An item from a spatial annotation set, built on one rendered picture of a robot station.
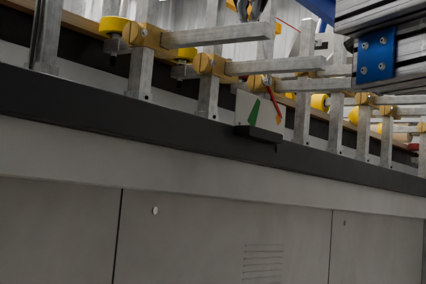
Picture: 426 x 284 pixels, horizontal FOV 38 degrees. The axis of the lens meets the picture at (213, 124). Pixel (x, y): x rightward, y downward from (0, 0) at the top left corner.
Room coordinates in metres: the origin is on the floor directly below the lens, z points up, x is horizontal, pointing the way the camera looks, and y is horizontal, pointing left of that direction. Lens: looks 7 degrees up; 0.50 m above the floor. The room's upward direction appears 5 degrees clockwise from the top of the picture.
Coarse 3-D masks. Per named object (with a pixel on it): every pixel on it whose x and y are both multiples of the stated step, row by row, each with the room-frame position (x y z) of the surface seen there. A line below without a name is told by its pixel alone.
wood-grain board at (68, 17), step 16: (0, 0) 1.22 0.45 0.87; (16, 0) 1.24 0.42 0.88; (32, 0) 1.27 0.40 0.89; (64, 16) 1.34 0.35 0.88; (80, 16) 1.38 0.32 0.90; (80, 32) 1.42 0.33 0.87; (96, 32) 1.42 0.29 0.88; (320, 112) 2.39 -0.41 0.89; (352, 128) 2.66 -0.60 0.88; (400, 144) 3.15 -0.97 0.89
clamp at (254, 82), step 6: (252, 78) 1.68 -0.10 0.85; (258, 78) 1.67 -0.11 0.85; (276, 78) 1.73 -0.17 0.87; (252, 84) 1.68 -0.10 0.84; (258, 84) 1.67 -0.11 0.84; (252, 90) 1.70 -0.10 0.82; (258, 90) 1.68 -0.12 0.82; (264, 90) 1.68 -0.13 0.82; (270, 96) 1.76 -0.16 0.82; (276, 96) 1.75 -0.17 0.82; (282, 96) 1.76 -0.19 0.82
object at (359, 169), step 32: (0, 64) 0.98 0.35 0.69; (0, 96) 0.99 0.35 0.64; (32, 96) 1.04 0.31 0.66; (64, 96) 1.10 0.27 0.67; (96, 96) 1.16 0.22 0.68; (128, 96) 1.23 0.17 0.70; (96, 128) 1.17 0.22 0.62; (128, 128) 1.23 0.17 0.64; (160, 128) 1.31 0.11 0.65; (192, 128) 1.40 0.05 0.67; (224, 128) 1.51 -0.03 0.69; (256, 160) 1.64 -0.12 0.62; (288, 160) 1.78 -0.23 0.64; (320, 160) 1.94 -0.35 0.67; (352, 160) 2.15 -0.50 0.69; (416, 192) 2.74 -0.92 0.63
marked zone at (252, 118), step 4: (256, 100) 1.64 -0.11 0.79; (256, 104) 1.65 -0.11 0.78; (252, 108) 1.63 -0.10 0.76; (256, 108) 1.65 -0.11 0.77; (252, 112) 1.63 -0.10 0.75; (256, 112) 1.65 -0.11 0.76; (252, 116) 1.63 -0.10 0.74; (256, 116) 1.65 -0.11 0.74; (248, 120) 1.62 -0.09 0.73; (252, 120) 1.64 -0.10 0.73; (252, 124) 1.64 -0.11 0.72
